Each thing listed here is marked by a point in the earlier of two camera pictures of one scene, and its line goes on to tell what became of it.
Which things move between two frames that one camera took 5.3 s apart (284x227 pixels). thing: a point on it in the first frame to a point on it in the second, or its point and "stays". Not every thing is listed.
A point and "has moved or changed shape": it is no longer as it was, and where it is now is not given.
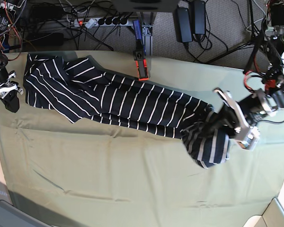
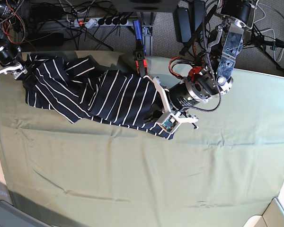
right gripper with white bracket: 247,109 to 180,98
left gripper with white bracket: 0,82 to 5,61
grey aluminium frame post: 147,34 stays
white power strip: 90,22 stays
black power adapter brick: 183,25 stays
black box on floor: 42,39 stays
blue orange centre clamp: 139,53 stays
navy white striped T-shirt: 80,91 has moved or changed shape
